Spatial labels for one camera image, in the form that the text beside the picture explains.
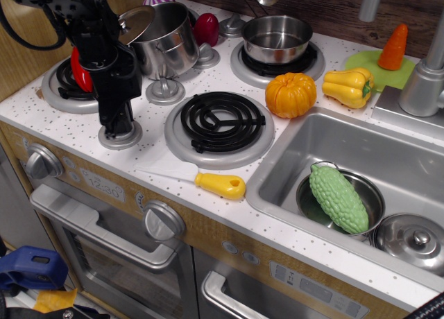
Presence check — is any steel pot lid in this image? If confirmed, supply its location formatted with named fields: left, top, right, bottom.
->
left=119, top=6, right=155, bottom=45

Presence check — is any orange toy pumpkin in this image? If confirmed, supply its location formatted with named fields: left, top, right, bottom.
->
left=265, top=73, right=317, bottom=119

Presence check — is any grey oven door handle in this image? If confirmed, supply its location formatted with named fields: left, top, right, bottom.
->
left=30, top=184, right=177, bottom=274

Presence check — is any tall steel stock pot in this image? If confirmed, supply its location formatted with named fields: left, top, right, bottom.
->
left=132, top=2, right=199, bottom=80

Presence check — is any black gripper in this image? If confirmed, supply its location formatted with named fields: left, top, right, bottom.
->
left=81, top=43, right=142, bottom=139

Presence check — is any yellow toy bell pepper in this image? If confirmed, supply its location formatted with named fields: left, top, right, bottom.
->
left=322, top=67, right=374, bottom=109

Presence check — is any grey back stove knob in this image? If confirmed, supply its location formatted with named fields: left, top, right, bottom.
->
left=219, top=14, right=246, bottom=38

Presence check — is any black cable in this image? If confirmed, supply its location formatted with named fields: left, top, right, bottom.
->
left=0, top=1, right=70, bottom=51

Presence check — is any grey dishwasher door handle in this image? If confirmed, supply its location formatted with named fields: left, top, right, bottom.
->
left=201, top=270, right=266, bottom=319

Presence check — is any left grey oven dial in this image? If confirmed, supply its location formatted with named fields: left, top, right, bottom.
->
left=25, top=144, right=65, bottom=180

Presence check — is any grey stove knob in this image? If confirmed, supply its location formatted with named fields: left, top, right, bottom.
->
left=219, top=14, right=246, bottom=38
left=98, top=121, right=143, bottom=150
left=193, top=42, right=220, bottom=69
left=145, top=78, right=185, bottom=105

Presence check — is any grey oven dial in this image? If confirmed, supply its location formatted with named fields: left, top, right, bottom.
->
left=142, top=200, right=186, bottom=242
left=25, top=144, right=65, bottom=180

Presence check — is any yellow handled toy knife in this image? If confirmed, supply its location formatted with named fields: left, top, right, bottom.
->
left=135, top=159, right=246, bottom=200

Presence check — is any right grey oven dial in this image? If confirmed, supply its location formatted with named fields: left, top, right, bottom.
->
left=142, top=200, right=186, bottom=242

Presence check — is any small steel pot in sink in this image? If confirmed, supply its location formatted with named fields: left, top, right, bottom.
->
left=296, top=161, right=385, bottom=241

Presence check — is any rear black burner coil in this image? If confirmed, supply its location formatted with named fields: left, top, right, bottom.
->
left=240, top=42, right=318, bottom=77

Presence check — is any left black burner coil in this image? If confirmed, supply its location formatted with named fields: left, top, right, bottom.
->
left=56, top=58, right=94, bottom=101

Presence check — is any front black burner coil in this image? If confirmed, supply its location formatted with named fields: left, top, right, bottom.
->
left=180, top=92, right=266, bottom=153

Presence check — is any dark red toy vegetable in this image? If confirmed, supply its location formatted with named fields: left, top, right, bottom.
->
left=193, top=13, right=219, bottom=46

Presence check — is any green toy bitter gourd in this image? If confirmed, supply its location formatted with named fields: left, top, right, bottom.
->
left=309, top=164, right=369, bottom=234

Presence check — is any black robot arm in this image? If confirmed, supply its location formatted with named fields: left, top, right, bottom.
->
left=1, top=0, right=142, bottom=139

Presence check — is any blue clamp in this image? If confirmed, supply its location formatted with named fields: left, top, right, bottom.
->
left=1, top=246, right=69, bottom=290

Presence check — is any grey toy faucet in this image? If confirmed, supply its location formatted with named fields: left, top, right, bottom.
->
left=359, top=0, right=443, bottom=117

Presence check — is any grey toy sink basin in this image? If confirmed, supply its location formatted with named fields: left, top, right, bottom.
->
left=246, top=107, right=443, bottom=289

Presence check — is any red toy chili pepper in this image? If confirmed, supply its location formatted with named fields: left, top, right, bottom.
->
left=70, top=47, right=93, bottom=93

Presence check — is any black burner coil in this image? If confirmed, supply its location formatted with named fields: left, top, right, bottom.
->
left=56, top=58, right=94, bottom=101
left=240, top=42, right=318, bottom=77
left=180, top=92, right=266, bottom=153

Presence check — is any shallow steel saucepan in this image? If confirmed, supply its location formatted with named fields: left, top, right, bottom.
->
left=241, top=12, right=313, bottom=65

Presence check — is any steel lidded pot in sink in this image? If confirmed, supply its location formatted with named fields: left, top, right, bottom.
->
left=370, top=214, right=443, bottom=277

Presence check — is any orange toy carrot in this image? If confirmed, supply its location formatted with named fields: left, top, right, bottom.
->
left=377, top=24, right=409, bottom=71

